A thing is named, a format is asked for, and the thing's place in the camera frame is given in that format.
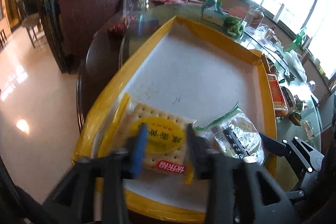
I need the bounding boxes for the orange cracker pack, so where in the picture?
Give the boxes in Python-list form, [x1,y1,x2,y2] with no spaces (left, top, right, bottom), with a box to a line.
[267,74,288,117]

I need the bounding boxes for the round cracker clear pack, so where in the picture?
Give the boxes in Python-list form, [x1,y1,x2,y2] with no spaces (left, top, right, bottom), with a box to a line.
[195,105,265,165]

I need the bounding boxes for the yellow-label square cracker pack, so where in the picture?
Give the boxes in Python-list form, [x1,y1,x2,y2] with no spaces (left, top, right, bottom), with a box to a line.
[98,92,198,185]

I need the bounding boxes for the white plastic bag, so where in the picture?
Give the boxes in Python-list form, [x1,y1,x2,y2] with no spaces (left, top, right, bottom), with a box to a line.
[284,50,307,83]

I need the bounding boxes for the yellow-rimmed white tray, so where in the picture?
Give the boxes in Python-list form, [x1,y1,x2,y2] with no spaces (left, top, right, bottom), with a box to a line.
[71,16,277,223]

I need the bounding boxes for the clear glass liquor bottle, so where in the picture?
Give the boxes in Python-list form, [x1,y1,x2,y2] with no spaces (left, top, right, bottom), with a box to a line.
[243,5,264,29]

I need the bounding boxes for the green cloth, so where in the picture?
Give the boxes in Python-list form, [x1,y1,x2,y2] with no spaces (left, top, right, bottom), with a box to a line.
[223,15,244,38]

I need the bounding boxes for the white tissue box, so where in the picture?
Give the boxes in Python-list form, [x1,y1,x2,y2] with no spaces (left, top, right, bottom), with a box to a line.
[201,0,228,26]

